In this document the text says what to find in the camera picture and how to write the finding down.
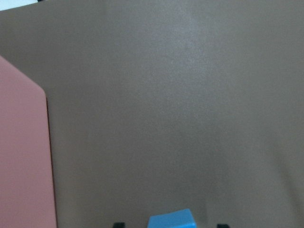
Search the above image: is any small blue duplo block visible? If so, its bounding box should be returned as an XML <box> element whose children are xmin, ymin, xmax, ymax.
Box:
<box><xmin>147</xmin><ymin>209</ymin><xmax>197</xmax><ymax>228</ymax></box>

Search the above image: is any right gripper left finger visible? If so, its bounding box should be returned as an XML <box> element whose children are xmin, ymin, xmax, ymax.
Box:
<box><xmin>113</xmin><ymin>222</ymin><xmax>125</xmax><ymax>228</ymax></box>

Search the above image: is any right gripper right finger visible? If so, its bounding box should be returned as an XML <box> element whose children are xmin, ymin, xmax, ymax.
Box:
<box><xmin>217</xmin><ymin>224</ymin><xmax>228</xmax><ymax>228</ymax></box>

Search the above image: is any pink plastic box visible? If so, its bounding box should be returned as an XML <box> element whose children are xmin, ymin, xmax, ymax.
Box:
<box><xmin>0</xmin><ymin>58</ymin><xmax>57</xmax><ymax>228</ymax></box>

